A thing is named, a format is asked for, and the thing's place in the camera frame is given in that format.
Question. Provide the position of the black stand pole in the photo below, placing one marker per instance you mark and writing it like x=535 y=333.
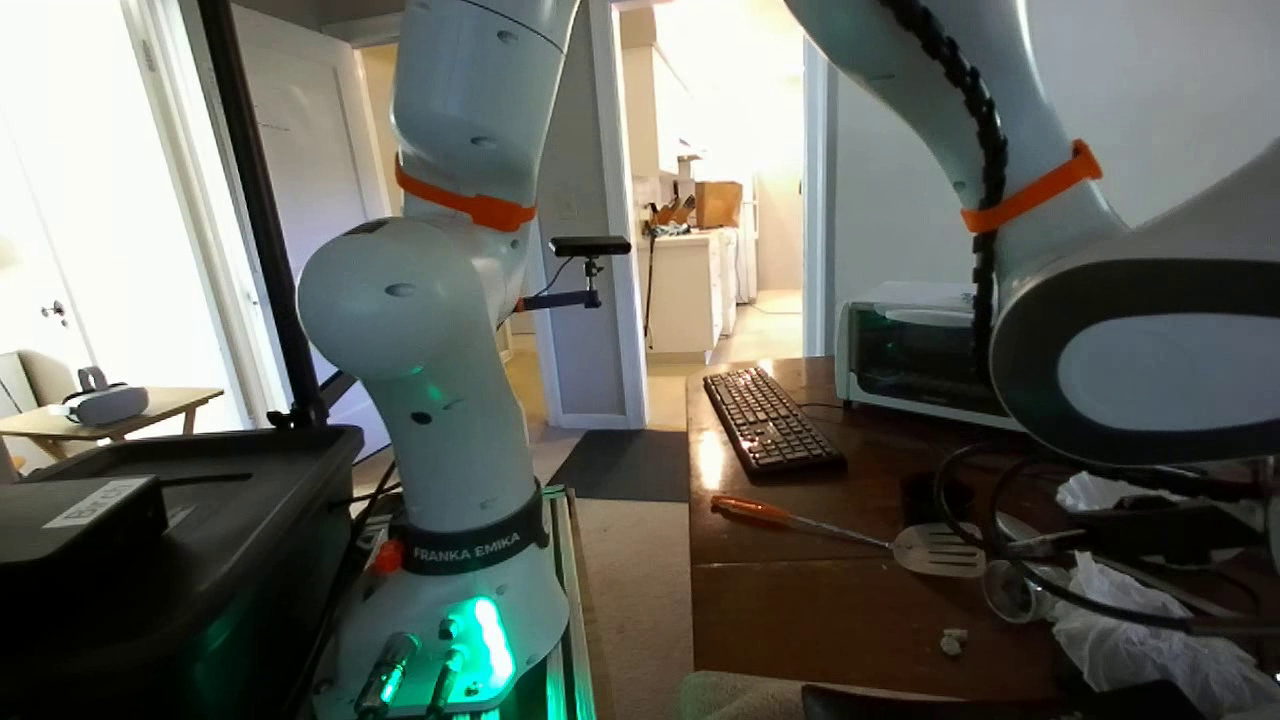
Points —
x=262 y=225

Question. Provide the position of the crumpled white plastic bag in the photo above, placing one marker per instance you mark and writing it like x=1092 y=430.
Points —
x=1144 y=652

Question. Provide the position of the black computer keyboard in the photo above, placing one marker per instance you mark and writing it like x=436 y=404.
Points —
x=774 y=426

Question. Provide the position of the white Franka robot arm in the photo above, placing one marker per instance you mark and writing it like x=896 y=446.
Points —
x=443 y=344

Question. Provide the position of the black stereo camera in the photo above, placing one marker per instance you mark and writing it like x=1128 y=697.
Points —
x=588 y=244

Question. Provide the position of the white VR headset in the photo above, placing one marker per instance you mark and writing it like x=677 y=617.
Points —
x=106 y=400

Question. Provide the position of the small black cup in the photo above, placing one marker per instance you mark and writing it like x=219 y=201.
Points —
x=926 y=503

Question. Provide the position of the white fluted paper bowl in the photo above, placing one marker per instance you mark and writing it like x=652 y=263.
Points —
x=1104 y=491

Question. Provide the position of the small glass jar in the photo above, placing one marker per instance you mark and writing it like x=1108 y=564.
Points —
x=1010 y=595

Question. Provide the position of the white kitchen counter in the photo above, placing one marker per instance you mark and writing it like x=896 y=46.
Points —
x=694 y=286

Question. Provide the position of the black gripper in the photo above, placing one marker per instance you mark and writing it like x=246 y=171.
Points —
x=1162 y=529

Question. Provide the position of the flat black labelled box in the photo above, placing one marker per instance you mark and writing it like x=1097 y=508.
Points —
x=82 y=522

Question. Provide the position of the beige armchair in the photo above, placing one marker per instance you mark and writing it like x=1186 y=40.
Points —
x=32 y=384

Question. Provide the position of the brown box on counter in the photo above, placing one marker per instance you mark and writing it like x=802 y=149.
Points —
x=719 y=201

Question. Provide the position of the black robot control box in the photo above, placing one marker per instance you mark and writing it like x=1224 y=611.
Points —
x=240 y=562

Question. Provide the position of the white microwave oven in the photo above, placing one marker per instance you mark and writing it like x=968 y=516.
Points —
x=904 y=362

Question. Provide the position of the light wooden side table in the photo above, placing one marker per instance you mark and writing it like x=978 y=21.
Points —
x=121 y=418

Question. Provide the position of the small white crumb piece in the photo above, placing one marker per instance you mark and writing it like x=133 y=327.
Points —
x=954 y=642

